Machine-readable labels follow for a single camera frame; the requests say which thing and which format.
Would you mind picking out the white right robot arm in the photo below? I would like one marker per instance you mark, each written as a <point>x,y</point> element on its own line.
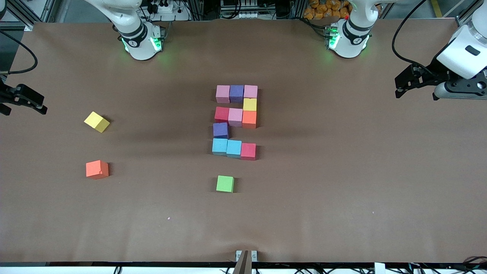
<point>133,30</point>

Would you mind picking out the light blue foam cube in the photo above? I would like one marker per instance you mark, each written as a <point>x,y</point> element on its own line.
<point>234,148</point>
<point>219,146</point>

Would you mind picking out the green foam cube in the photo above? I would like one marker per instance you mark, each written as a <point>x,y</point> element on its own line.
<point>225,183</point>

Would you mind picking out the brown table cover sheet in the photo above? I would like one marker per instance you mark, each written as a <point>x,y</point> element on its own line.
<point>342,213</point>

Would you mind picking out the metal bracket with pole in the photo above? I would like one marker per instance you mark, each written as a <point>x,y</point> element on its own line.
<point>246,260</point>

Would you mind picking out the pink foam cube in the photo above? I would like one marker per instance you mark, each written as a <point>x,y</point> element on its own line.
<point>223,94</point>
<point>250,91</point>
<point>235,117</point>

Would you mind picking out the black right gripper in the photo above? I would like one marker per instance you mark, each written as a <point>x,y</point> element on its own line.
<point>5,94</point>

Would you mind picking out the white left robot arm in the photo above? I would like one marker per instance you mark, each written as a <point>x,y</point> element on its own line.
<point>464,53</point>

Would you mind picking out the dark purple foam cube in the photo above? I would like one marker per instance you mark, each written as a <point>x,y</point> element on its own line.
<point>236,93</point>

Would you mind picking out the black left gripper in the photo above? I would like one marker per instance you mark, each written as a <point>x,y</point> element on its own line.
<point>432,73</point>

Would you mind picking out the red foam cube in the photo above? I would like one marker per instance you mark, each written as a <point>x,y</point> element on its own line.
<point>248,151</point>
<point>221,114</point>

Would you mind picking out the pile of orange objects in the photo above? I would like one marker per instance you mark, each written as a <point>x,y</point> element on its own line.
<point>323,9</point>

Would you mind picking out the white power strip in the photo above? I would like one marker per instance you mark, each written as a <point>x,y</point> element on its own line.
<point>163,7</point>

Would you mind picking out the orange foam cube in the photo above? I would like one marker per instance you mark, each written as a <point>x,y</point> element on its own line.
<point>249,119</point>
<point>97,169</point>

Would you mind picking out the yellow foam cube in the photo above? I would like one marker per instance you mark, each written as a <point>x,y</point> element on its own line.
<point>96,121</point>
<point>249,104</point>

